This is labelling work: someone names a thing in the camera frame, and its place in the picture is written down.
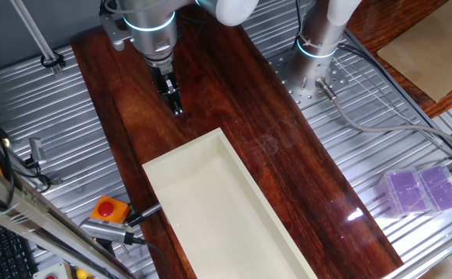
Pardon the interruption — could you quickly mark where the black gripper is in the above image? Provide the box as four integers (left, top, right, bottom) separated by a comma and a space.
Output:
150, 63, 185, 116

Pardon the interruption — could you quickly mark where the dark red wooden board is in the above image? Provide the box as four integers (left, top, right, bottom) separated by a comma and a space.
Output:
71, 7, 404, 279

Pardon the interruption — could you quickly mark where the black clamp with threaded rod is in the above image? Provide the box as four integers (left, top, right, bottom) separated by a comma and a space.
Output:
126, 203, 163, 229

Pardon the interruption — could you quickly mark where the cream rectangular box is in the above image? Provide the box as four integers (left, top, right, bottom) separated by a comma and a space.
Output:
142, 127, 319, 279

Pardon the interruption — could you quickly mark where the orange emergency stop box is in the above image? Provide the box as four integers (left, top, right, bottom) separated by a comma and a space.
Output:
89, 195, 130, 225

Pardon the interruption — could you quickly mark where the black pole tie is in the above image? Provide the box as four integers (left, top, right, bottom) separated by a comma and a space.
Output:
40, 51, 66, 69

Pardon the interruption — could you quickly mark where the silver stand pole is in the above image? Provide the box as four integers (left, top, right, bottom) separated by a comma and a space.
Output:
10, 0, 63, 75

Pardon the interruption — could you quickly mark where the white button box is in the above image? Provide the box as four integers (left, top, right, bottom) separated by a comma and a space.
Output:
32, 262, 74, 279

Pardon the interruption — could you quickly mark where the black keyboard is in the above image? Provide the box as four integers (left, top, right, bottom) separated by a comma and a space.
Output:
0, 215, 39, 279

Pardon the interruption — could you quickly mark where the clear box with purple insert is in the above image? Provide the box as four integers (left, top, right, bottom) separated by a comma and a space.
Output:
376, 168, 433, 219
417, 164, 452, 213

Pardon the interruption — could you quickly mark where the brown cardboard sheet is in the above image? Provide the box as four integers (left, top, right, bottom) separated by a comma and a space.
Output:
376, 0, 452, 104

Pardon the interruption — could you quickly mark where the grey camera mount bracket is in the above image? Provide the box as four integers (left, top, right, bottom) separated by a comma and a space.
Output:
100, 13, 133, 53

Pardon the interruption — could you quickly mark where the perforated robot base plate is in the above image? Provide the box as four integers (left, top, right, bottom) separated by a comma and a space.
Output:
267, 48, 350, 108

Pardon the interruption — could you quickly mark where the black camera cable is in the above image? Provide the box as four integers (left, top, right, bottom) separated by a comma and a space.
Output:
132, 236, 169, 279

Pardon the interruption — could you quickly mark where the silver ribbed camera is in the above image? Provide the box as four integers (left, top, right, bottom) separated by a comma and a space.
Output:
79, 217, 136, 246

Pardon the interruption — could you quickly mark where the small grey camera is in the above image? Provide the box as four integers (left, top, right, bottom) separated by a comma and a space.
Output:
29, 137, 47, 166

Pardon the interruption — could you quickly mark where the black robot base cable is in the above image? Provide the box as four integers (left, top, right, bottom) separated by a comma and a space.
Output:
294, 0, 305, 38

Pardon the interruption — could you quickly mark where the grey cable with metal plug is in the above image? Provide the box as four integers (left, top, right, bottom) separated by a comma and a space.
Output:
315, 77, 452, 153

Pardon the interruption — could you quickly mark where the short black cable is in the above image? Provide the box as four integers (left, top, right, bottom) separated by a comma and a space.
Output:
23, 158, 52, 193

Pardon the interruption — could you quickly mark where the thin white cable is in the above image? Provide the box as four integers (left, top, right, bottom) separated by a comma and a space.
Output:
332, 57, 450, 150

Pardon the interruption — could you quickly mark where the black cable along table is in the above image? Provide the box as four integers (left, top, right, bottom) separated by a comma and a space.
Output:
337, 43, 452, 159

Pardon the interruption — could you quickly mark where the aluminium frame beam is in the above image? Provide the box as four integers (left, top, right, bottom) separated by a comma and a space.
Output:
0, 157, 137, 279

